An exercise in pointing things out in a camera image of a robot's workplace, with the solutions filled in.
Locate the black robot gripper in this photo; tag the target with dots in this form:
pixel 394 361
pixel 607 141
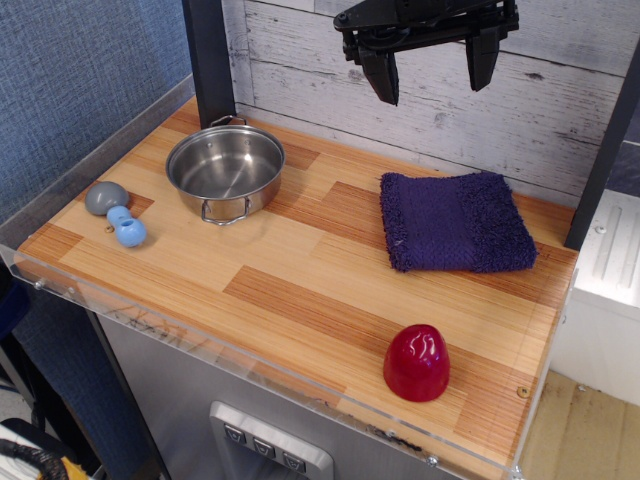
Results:
pixel 377 29

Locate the red plastic yam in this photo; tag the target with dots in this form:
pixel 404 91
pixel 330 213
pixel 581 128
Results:
pixel 417 364

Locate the stainless steel metal pot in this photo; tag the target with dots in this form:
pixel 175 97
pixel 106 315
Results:
pixel 228 171

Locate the blue and grey scoop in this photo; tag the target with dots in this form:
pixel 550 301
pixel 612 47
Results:
pixel 110 200

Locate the purple folded towel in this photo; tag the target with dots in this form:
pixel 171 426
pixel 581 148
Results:
pixel 467 223

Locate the white ridged side block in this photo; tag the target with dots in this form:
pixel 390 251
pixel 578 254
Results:
pixel 608 262

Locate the clear acrylic edge guard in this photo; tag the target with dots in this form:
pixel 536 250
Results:
pixel 173 374

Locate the silver dispenser button panel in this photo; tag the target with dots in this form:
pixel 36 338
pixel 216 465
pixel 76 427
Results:
pixel 250 448

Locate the black right vertical post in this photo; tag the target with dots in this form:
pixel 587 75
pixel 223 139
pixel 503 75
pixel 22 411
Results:
pixel 606 156

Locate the black vertical post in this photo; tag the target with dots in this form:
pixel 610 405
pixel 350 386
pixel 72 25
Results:
pixel 606 156
pixel 210 60

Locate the black left vertical post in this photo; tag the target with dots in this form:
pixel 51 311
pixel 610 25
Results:
pixel 210 60

